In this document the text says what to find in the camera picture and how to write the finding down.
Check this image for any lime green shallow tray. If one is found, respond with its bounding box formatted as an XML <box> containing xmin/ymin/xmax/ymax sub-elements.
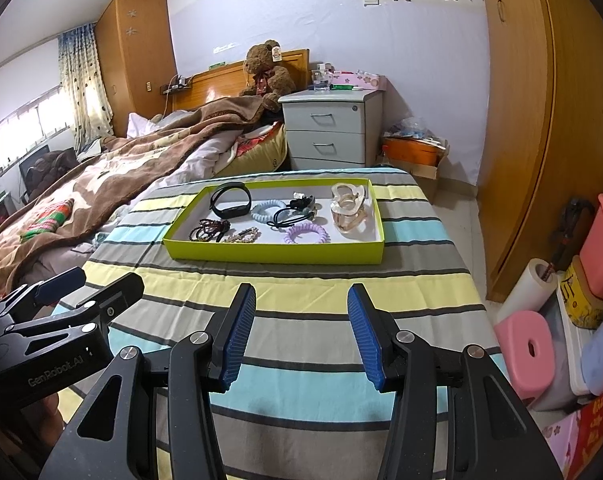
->
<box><xmin>163</xmin><ymin>178</ymin><xmax>385</xmax><ymax>266</ymax></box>

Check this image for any brown teddy bear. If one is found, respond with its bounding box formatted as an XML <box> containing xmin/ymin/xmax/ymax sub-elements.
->
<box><xmin>240</xmin><ymin>39</ymin><xmax>296</xmax><ymax>112</ymax></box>

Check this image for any clear beige hair claw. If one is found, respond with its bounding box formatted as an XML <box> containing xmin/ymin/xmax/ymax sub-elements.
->
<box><xmin>330</xmin><ymin>182</ymin><xmax>367</xmax><ymax>236</ymax></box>

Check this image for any yellow pillow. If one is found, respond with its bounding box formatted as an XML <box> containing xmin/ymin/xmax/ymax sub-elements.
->
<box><xmin>214</xmin><ymin>122</ymin><xmax>288</xmax><ymax>177</ymax></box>

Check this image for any round brown letter hair tie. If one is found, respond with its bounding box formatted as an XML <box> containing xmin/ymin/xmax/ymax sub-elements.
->
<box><xmin>267</xmin><ymin>206</ymin><xmax>317</xmax><ymax>231</ymax></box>

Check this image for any brown fleece blanket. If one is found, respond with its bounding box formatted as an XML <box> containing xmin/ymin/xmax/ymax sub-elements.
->
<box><xmin>0</xmin><ymin>96</ymin><xmax>265</xmax><ymax>299</ymax></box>

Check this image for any black smart wristband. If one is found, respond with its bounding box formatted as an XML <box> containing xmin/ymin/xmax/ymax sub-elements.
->
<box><xmin>210</xmin><ymin>181</ymin><xmax>253</xmax><ymax>220</ymax></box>

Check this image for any grey drawer nightstand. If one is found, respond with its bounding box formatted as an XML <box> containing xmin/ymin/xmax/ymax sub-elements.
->
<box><xmin>280</xmin><ymin>90</ymin><xmax>384</xmax><ymax>170</ymax></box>

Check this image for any white paper towel roll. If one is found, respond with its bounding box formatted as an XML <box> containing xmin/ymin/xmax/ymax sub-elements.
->
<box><xmin>495</xmin><ymin>258</ymin><xmax>559</xmax><ymax>324</ymax></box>

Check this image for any patterned window curtain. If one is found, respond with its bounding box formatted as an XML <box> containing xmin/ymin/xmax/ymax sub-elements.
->
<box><xmin>58</xmin><ymin>23</ymin><xmax>114</xmax><ymax>152</ymax></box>

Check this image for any light blue spiral hair tie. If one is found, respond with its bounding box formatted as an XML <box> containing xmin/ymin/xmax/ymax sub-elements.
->
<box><xmin>249</xmin><ymin>198</ymin><xmax>289</xmax><ymax>226</ymax></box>

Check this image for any orange storage box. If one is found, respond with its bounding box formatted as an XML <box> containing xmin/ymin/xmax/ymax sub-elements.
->
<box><xmin>382</xmin><ymin>138</ymin><xmax>447</xmax><ymax>167</ymax></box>

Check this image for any pink plastic stool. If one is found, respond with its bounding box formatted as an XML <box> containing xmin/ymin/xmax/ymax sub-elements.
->
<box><xmin>495</xmin><ymin>311</ymin><xmax>555</xmax><ymax>403</ymax></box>

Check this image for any yellow tin box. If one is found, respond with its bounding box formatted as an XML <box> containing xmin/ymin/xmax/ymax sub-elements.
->
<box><xmin>559</xmin><ymin>256</ymin><xmax>603</xmax><ymax>330</ymax></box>

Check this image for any black hair clip grey ball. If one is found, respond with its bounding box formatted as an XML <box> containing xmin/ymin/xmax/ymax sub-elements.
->
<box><xmin>288</xmin><ymin>192</ymin><xmax>315</xmax><ymax>214</ymax></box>

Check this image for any tall wooden wardrobe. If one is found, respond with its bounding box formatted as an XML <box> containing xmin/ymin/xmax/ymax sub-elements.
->
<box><xmin>94</xmin><ymin>0</ymin><xmax>177</xmax><ymax>136</ymax></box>

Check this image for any colourful striped pillow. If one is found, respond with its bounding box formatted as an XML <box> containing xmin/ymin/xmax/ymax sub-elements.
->
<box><xmin>20</xmin><ymin>198</ymin><xmax>75</xmax><ymax>243</ymax></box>

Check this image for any purple spiral hair tie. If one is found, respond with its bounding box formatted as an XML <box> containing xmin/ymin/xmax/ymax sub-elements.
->
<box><xmin>284</xmin><ymin>222</ymin><xmax>332</xmax><ymax>245</ymax></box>

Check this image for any wooden headboard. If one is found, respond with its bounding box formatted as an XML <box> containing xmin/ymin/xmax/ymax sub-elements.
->
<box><xmin>169</xmin><ymin>49</ymin><xmax>311</xmax><ymax>110</ymax></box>

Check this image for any crystal bead bracelet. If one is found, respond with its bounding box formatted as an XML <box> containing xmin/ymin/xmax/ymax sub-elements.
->
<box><xmin>221</xmin><ymin>225</ymin><xmax>262</xmax><ymax>244</ymax></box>

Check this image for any person's hand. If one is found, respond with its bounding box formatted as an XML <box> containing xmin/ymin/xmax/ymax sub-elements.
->
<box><xmin>24</xmin><ymin>393</ymin><xmax>65</xmax><ymax>448</ymax></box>

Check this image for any large wooden wardrobe door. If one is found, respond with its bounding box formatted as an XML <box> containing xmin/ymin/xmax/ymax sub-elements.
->
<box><xmin>478</xmin><ymin>0</ymin><xmax>603</xmax><ymax>302</ymax></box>

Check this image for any pink floral tissue box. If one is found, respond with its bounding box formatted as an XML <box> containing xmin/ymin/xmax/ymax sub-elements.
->
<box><xmin>330</xmin><ymin>70</ymin><xmax>386</xmax><ymax>91</ymax></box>

